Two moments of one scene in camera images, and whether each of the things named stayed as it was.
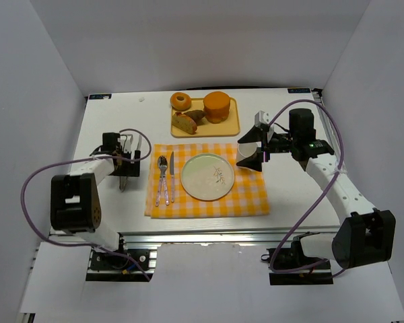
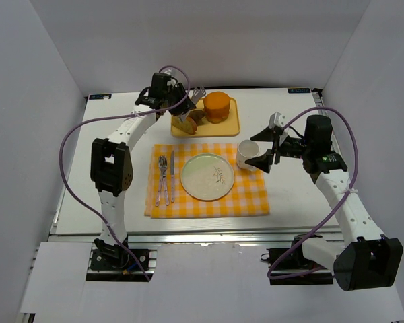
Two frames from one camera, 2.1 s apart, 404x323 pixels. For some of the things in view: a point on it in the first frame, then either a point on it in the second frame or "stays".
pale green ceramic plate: (207, 176) stays
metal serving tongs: (123, 180) → (196, 95)
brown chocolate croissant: (196, 115) stays
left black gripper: (127, 169) → (181, 99)
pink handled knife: (172, 173) stays
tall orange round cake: (217, 105) stays
